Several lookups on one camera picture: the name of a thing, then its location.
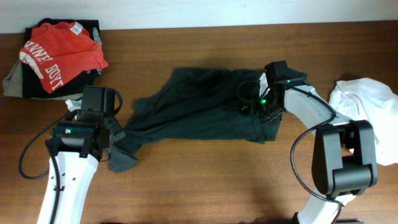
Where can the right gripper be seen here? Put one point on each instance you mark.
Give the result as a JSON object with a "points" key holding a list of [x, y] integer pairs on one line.
{"points": [[252, 107]]}

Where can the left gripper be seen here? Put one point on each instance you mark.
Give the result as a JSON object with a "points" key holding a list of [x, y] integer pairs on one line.
{"points": [[119, 132]]}

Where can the dark green t-shirt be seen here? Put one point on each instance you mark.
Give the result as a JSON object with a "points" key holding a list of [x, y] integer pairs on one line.
{"points": [[195, 103]]}

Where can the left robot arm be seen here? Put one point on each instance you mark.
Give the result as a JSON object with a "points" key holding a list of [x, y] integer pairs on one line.
{"points": [[76, 146]]}

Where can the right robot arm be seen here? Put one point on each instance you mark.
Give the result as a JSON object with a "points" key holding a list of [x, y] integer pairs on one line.
{"points": [[344, 155]]}

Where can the black folded garment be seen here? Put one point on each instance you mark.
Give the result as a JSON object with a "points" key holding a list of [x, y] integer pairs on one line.
{"points": [[31, 85]]}

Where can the red printed t-shirt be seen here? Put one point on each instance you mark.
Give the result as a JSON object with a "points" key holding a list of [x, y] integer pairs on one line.
{"points": [[61, 52]]}

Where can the white t-shirt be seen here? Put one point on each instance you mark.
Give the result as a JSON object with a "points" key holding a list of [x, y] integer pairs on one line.
{"points": [[375, 102]]}

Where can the grey folded garment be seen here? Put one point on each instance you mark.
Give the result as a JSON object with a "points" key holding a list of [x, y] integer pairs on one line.
{"points": [[12, 85]]}

